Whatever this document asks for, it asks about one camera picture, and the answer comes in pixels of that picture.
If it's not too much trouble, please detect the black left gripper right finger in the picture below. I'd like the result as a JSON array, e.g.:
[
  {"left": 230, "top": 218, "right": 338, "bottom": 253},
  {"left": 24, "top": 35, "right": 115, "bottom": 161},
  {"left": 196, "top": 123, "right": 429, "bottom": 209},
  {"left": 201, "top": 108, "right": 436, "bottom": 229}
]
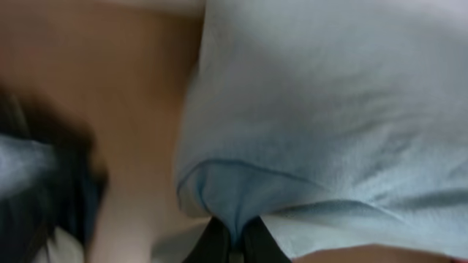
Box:
[{"left": 242, "top": 217, "right": 292, "bottom": 263}]

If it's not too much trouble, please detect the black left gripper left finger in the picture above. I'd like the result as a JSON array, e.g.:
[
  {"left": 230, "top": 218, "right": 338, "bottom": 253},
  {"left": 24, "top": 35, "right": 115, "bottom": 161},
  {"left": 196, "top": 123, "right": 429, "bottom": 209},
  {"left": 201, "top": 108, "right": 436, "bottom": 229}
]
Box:
[{"left": 183, "top": 217, "right": 231, "bottom": 263}]

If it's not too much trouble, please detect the light blue t-shirt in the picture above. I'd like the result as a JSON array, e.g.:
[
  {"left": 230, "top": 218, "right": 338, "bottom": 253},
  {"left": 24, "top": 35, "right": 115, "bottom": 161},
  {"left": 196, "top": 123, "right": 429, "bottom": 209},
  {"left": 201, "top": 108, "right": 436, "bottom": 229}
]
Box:
[{"left": 173, "top": 0, "right": 467, "bottom": 258}]

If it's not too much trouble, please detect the beige folded shirt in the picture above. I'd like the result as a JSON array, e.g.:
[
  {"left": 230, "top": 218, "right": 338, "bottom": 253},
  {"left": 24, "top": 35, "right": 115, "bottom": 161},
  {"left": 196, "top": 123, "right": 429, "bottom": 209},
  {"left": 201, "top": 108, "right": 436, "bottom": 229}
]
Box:
[{"left": 32, "top": 227, "right": 85, "bottom": 263}]

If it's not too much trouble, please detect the black orange folded shirt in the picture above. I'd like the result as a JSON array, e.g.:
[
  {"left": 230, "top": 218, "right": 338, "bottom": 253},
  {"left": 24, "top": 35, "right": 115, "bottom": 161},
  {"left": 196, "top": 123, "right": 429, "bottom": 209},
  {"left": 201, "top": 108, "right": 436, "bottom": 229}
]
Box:
[{"left": 1, "top": 89, "right": 107, "bottom": 262}]

